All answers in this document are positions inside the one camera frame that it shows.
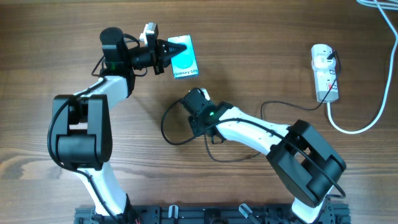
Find blue screen Galaxy smartphone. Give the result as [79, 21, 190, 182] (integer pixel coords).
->
[167, 35, 199, 79]

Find black USB charger cable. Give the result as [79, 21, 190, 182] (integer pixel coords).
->
[203, 49, 341, 164]

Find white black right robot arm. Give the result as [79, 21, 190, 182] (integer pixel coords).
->
[180, 88, 346, 223]

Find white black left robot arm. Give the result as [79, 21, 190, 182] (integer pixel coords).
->
[47, 22, 188, 223]

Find white power strip socket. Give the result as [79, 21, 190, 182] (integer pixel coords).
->
[311, 44, 339, 103]

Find white power strip cord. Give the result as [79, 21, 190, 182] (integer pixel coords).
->
[326, 0, 398, 135]

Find white cables at corner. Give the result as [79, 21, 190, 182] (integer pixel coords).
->
[356, 0, 398, 12]

